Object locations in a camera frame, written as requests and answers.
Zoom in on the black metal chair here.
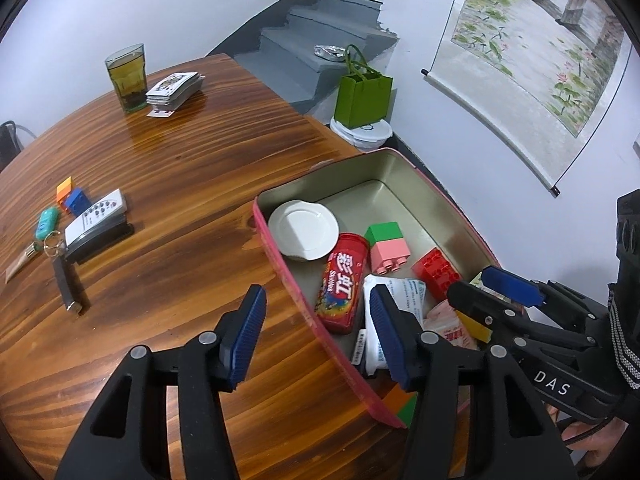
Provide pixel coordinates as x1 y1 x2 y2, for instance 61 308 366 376
0 120 36 171

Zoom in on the green and pink toy brick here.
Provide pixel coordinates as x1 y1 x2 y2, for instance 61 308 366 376
363 221 411 277

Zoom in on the red candy tube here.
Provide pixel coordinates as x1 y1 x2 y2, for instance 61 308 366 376
314 232 371 335

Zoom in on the grey staircase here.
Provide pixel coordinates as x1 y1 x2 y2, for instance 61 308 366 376
205 0 401 116

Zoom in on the glass of green tea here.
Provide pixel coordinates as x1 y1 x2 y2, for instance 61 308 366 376
104 43 148 115

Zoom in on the yellow small box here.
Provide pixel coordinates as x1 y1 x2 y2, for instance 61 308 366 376
455 270 493 343

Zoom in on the brown leather key tag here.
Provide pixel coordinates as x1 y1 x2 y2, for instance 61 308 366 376
5 242 43 283

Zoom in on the red toy brick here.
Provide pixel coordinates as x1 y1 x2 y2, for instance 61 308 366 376
411 248 463 301

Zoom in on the white tissue packet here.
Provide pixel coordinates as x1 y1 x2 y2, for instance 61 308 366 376
350 274 428 378

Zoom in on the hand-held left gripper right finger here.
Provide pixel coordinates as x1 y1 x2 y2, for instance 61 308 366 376
367 284 583 480

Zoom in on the teal plastic keychain case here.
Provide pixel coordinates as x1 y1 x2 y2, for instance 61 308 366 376
35 207 62 241

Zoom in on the white scalloped plate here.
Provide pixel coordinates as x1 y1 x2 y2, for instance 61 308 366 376
267 200 339 262

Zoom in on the pink tin box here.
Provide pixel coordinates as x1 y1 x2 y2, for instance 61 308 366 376
252 147 506 429

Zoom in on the green gift bag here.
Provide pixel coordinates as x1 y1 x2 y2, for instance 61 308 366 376
334 44 393 130

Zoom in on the orange and yellow toy brick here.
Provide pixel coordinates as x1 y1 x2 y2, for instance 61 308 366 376
56 177 76 208

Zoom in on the blue toy brick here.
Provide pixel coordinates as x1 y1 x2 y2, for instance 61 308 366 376
65 188 91 217

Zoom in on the crumpled foil wrap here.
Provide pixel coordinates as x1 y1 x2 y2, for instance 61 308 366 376
313 44 351 62

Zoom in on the hanging scroll painting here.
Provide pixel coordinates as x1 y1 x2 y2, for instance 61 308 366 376
421 0 636 198

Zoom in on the pink snack packet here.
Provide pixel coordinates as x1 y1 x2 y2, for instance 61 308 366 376
424 299 478 351

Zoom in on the white remote control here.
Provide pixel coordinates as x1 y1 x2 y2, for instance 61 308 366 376
64 188 128 248

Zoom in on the green and orange toy brick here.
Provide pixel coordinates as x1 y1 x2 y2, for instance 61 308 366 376
382 389 419 429

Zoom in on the black box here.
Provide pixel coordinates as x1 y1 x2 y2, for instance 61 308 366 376
65 215 135 264

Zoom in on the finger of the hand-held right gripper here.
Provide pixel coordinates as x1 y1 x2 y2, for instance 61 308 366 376
481 266 601 331
446 280 596 356

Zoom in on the person's right hand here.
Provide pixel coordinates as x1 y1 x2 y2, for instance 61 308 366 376
547 405 631 468

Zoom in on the white lidded container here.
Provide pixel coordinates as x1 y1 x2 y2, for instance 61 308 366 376
330 116 393 150

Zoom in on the metal key ring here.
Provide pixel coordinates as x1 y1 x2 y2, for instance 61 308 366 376
42 231 68 258

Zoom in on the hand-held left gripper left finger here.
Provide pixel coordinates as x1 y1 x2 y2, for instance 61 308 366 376
54 284 268 480

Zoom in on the deck of playing cards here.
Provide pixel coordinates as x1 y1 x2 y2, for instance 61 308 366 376
145 72 206 110

